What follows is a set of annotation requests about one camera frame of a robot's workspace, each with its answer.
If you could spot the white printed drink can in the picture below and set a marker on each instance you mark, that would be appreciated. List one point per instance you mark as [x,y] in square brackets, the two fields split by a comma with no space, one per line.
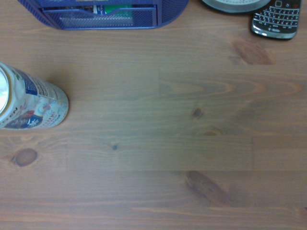
[36,105]

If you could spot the blue mesh desk organizer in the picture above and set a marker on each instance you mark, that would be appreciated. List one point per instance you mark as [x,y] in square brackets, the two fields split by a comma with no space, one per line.
[100,22]

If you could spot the green and white packet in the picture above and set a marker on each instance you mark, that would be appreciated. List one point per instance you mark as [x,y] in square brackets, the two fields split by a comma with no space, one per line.
[115,10]

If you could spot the round white grey dish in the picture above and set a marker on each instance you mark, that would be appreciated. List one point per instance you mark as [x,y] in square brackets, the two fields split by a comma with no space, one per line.
[230,7]

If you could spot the black keypad mobile phone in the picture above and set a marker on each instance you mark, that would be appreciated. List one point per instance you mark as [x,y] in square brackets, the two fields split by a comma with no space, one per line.
[275,21]

